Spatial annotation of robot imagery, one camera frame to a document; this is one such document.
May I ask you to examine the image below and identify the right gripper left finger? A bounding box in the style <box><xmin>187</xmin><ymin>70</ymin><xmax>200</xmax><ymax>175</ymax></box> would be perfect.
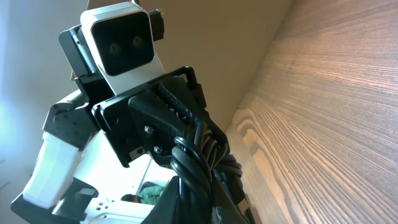
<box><xmin>141</xmin><ymin>176</ymin><xmax>179</xmax><ymax>224</ymax></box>

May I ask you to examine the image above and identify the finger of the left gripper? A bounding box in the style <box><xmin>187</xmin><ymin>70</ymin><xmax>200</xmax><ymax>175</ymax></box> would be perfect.
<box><xmin>127</xmin><ymin>88</ymin><xmax>198</xmax><ymax>167</ymax></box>
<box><xmin>158</xmin><ymin>81</ymin><xmax>228</xmax><ymax>147</ymax></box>

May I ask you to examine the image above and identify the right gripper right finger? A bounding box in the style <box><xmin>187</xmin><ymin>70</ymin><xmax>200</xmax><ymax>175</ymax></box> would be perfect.
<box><xmin>211</xmin><ymin>174</ymin><xmax>249</xmax><ymax>224</ymax></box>

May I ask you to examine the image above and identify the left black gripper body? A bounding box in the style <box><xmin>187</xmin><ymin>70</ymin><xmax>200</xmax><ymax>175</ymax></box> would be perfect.
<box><xmin>91</xmin><ymin>65</ymin><xmax>208</xmax><ymax>169</ymax></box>

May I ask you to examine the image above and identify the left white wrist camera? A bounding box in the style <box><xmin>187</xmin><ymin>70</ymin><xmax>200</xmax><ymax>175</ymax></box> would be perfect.
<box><xmin>80</xmin><ymin>1</ymin><xmax>165</xmax><ymax>95</ymax></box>

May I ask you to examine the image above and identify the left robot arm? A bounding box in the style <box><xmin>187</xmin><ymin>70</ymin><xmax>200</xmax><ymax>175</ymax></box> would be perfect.
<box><xmin>11</xmin><ymin>26</ymin><xmax>245</xmax><ymax>223</ymax></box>

